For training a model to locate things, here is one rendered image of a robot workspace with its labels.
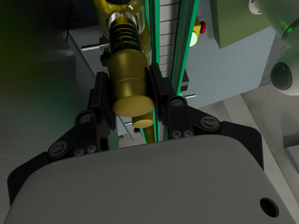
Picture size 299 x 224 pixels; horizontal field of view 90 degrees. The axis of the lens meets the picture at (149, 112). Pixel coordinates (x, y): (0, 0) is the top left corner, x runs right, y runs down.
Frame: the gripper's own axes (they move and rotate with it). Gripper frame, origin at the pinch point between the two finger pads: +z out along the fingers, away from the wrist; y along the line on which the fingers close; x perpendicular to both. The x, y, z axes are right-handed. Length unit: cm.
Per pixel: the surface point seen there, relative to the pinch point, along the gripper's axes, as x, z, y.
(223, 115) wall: -218, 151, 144
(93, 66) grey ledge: -17.0, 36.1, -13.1
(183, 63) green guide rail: -15.1, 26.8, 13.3
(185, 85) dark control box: -40, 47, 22
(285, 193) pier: -226, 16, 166
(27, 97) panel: -2.2, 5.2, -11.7
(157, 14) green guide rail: -1.4, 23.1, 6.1
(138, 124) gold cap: -10.2, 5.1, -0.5
